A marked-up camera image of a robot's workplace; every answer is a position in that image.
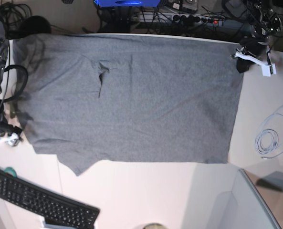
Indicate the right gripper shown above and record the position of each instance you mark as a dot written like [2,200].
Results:
[8,129]

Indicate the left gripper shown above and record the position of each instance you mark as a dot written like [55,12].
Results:
[253,47]

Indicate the grey t-shirt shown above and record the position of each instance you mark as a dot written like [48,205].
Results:
[127,98]

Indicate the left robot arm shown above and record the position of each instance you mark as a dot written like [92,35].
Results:
[265,24]

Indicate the green tape roll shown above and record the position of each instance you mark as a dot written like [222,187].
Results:
[10,171]

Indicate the black power strip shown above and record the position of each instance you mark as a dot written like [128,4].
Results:
[193,19]

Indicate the black computer keyboard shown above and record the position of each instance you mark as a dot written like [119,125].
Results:
[54,207]

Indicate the blue box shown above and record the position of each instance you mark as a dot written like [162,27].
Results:
[127,3]

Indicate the round tan object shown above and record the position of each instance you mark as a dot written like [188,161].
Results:
[154,226]

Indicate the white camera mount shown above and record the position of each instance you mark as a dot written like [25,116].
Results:
[268,68]
[12,140]

